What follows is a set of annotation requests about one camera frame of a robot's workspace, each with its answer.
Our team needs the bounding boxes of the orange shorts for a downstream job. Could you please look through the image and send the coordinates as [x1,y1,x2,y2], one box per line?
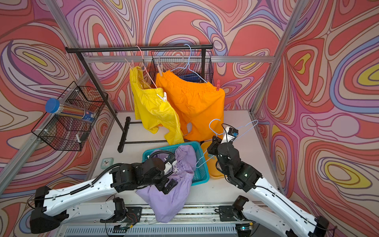
[156,71,225,142]

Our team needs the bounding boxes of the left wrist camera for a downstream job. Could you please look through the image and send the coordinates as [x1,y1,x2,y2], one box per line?
[164,160,178,176]

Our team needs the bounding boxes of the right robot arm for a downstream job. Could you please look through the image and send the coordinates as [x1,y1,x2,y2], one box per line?
[207,136,335,237]

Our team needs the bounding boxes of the white clothespin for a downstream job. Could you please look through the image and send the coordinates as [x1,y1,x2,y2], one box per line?
[157,92,167,102]

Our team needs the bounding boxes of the teal plastic basket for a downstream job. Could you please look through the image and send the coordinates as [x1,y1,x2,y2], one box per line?
[142,141,210,186]

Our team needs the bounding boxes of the beige clothespin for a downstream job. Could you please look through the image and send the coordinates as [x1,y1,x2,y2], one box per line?
[157,61,163,77]

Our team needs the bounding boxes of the blue capped pencil tube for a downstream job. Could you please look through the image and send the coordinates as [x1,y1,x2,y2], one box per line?
[45,98,95,122]

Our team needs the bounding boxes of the light blue wire hanger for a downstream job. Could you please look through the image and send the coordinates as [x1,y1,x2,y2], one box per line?
[195,118,259,169]

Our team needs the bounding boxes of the lilac shorts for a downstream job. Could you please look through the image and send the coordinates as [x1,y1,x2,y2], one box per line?
[136,145,197,223]

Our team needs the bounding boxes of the black wire basket back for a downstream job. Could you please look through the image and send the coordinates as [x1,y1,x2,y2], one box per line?
[148,50,214,84]

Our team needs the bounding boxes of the yellow plastic tray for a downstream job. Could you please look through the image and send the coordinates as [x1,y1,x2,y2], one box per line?
[198,141,224,179]

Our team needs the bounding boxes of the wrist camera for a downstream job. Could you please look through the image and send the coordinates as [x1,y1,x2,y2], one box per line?
[222,126,239,143]
[164,160,178,176]

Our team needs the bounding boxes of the yellow shorts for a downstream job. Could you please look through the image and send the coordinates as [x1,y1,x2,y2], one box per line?
[129,66,184,145]

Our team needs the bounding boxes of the pink clothespin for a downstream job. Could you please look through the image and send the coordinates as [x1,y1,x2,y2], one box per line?
[125,59,135,69]

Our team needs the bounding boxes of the black clothes rack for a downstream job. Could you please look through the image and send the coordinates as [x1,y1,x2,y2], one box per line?
[66,44,213,153]

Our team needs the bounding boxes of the black wire basket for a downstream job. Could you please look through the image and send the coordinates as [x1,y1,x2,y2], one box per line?
[32,82,105,151]
[148,50,214,84]

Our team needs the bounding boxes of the mint small clock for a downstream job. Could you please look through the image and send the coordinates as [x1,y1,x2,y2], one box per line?
[100,158,114,169]

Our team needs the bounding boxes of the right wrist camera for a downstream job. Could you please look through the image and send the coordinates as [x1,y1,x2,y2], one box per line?
[222,126,239,143]

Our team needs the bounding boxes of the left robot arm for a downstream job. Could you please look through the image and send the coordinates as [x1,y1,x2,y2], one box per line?
[30,150,178,234]

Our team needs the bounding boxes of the black wire basket left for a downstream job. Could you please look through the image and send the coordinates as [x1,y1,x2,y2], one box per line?
[32,82,105,151]

